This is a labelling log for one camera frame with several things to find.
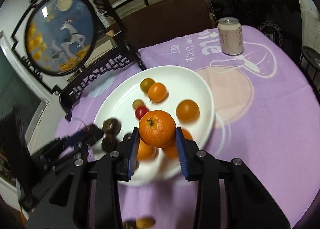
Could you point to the red cherry tomato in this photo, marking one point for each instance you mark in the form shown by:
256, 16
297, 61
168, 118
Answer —
141, 111

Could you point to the large mandarin orange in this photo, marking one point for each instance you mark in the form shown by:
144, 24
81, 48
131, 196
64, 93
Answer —
157, 128

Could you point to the small mandarin orange back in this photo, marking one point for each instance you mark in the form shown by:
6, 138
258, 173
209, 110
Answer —
145, 152

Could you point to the water chestnut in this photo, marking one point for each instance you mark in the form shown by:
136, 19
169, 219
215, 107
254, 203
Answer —
109, 143
130, 224
111, 126

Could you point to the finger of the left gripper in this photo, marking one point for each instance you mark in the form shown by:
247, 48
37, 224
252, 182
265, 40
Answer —
89, 135

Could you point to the white oval plate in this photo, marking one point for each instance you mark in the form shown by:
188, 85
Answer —
181, 84

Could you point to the orange tomato front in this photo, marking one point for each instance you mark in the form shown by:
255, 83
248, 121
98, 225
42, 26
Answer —
187, 111

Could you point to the yellow-green tomato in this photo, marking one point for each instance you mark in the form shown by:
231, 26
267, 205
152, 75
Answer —
146, 84

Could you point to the deer painting screen black stand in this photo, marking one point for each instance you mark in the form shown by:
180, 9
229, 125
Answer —
55, 38

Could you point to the dark cherry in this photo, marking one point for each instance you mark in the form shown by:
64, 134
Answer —
127, 136

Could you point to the tan longan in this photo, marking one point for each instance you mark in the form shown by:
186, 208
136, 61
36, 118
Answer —
145, 222
137, 103

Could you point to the black round stool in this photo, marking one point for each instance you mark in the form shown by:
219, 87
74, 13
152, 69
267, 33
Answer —
309, 61

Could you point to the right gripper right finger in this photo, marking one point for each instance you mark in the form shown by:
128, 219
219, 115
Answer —
248, 203

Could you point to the white beverage can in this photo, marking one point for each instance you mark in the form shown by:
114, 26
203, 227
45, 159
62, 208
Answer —
230, 34

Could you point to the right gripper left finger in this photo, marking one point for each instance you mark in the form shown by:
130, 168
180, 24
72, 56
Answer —
88, 191

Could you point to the purple printed tablecloth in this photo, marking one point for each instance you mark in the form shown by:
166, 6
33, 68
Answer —
266, 114

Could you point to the black chair back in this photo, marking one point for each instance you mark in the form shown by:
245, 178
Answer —
279, 20

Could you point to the orange tomato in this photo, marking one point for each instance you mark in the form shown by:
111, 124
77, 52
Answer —
187, 111
157, 92

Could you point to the medium mandarin orange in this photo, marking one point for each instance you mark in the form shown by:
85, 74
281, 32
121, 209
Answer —
170, 150

